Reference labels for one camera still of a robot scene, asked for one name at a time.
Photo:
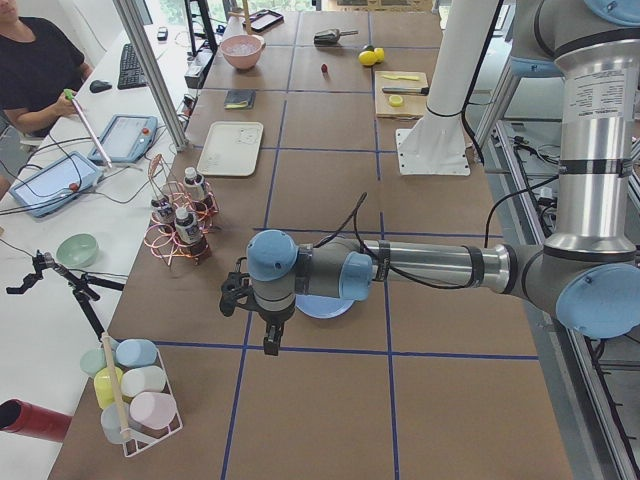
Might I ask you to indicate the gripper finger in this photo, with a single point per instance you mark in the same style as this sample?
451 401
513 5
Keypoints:
272 339

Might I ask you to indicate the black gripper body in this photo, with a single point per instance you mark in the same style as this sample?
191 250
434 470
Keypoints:
273 321

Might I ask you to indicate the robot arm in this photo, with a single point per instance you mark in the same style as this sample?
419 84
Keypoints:
584 274

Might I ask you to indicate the blue plate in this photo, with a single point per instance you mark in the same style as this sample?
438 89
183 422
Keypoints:
322 307

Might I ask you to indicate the tea bottle near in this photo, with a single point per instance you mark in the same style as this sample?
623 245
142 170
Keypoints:
187 226

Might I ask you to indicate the tea bottle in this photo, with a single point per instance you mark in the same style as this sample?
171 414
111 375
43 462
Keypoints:
163 210
195 184
187 226

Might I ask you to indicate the tea bottle middle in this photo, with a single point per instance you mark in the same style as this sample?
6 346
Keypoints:
163 210

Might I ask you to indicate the tea bottle far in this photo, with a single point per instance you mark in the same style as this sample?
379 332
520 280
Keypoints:
195 184

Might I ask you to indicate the blue cup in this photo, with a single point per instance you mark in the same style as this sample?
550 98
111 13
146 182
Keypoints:
134 353

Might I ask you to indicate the white cup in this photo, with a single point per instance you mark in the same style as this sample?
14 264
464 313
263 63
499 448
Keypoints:
143 379

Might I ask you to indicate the cream bear tray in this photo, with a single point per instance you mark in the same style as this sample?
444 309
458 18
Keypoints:
231 149

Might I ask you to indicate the green small bowl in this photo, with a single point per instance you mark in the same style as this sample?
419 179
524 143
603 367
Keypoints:
78 251

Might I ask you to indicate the yellow cup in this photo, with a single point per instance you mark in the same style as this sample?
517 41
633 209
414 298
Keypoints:
103 388

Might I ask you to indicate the teach pendant far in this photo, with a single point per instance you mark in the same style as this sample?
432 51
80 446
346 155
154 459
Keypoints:
127 137

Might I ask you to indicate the teach pendant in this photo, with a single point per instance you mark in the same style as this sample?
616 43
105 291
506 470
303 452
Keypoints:
127 137
56 185

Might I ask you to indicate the grey folded cloth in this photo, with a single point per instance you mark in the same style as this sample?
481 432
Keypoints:
239 99

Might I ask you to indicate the teach pendant near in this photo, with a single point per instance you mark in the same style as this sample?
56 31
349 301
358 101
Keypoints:
56 185

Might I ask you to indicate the wooden cutting board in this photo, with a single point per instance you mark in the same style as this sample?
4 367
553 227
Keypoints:
414 105

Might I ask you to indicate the pink bowl of ice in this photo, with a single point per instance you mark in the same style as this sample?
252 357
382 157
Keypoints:
243 51

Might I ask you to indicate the black keyboard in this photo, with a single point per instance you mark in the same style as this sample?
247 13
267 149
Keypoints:
131 74

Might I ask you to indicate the lemon half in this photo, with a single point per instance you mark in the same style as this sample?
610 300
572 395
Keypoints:
395 100

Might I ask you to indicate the black computer mouse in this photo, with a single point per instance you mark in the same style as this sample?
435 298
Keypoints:
98 86

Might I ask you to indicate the red cylinder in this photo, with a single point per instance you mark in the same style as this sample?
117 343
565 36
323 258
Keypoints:
26 419

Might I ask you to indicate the long pink rod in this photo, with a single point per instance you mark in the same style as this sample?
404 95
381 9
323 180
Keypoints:
70 96

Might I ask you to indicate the yellow lemon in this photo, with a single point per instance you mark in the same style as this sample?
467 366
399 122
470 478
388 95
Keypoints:
367 58
377 55

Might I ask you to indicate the metal ice scoop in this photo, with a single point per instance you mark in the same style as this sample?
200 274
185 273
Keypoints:
332 36

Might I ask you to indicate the steel muddler rod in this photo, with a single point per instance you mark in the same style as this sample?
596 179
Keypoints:
420 91

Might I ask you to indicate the yellow plastic knife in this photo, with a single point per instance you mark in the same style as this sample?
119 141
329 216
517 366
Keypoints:
400 77

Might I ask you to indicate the person in black shirt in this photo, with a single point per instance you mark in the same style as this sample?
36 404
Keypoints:
38 63

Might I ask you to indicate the copper wire bottle rack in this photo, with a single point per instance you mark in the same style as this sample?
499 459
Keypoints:
163 240

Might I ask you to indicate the white wire cup rack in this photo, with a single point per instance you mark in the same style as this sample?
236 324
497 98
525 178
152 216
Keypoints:
117 425

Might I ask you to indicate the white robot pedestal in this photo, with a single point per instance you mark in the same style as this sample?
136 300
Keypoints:
436 144

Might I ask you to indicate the aluminium frame post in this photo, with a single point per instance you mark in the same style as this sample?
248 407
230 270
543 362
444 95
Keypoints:
135 29

